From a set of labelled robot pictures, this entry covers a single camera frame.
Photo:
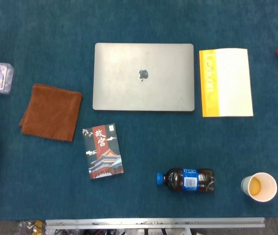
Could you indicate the cola bottle blue label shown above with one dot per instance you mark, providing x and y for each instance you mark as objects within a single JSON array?
[{"x": 190, "y": 180}]

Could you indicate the clear bag with yellow parts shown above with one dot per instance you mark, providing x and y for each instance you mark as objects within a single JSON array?
[{"x": 32, "y": 227}]

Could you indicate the brown folded cloth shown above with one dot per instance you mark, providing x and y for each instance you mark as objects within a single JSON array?
[{"x": 51, "y": 112}]

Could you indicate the aluminium profile rail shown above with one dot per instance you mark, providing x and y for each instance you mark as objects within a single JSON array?
[{"x": 153, "y": 223}]

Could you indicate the Forbidden City illustrated book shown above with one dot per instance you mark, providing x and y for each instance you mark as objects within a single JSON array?
[{"x": 103, "y": 151}]

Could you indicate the teal table cloth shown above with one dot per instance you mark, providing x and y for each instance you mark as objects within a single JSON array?
[{"x": 43, "y": 31}]

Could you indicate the yellow white Lexicon booklet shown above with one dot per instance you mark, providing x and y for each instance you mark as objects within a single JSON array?
[{"x": 234, "y": 83}]

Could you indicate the paper cup with orange residue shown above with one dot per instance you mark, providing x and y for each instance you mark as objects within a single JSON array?
[{"x": 261, "y": 187}]

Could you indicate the silver laptop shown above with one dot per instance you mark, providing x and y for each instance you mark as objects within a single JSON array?
[{"x": 129, "y": 85}]

